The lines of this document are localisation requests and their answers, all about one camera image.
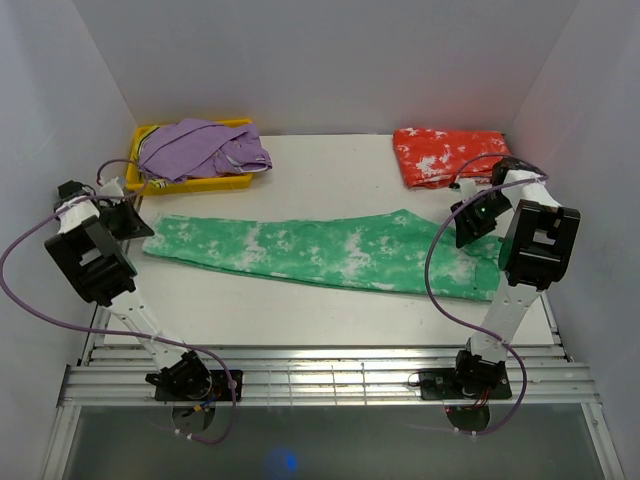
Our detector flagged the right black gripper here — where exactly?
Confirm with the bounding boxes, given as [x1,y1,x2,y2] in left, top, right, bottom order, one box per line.
[449,191,512,248]

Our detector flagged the green tie-dye trousers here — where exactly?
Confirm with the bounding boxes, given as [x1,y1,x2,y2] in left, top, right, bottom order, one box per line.
[142,210,501,301]

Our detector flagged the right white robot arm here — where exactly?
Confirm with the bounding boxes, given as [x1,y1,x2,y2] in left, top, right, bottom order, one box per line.
[451,157,581,399]

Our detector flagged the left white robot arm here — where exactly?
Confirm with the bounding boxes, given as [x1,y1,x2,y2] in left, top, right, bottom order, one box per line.
[45,180,213,400]

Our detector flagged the purple trousers in bin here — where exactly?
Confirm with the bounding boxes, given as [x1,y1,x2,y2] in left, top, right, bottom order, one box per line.
[134,118,272,183]

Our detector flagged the red tie-dye folded trousers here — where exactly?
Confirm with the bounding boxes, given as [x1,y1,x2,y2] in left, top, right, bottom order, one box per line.
[392,127,511,189]

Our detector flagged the yellow plastic bin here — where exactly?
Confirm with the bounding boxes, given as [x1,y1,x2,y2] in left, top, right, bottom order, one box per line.
[125,118,253,196]

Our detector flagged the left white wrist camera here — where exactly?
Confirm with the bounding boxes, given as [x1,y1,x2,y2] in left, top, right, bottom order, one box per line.
[98,177,126,200]

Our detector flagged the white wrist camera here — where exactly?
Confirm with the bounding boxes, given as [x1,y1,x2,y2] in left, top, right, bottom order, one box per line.
[98,177,126,200]
[449,178,478,202]

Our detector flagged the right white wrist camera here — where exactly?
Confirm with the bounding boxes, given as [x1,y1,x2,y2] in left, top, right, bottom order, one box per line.
[449,178,478,202]

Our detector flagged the aluminium rail frame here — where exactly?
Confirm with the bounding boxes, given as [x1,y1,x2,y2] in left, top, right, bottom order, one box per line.
[59,344,624,479]

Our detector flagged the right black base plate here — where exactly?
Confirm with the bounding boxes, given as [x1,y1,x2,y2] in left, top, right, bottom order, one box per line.
[417,368,512,401]

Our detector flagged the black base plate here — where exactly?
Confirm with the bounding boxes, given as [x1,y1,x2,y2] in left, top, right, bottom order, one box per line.
[153,369,244,403]
[417,368,512,401]

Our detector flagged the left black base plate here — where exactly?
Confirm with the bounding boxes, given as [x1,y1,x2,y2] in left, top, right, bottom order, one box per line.
[153,369,244,403]

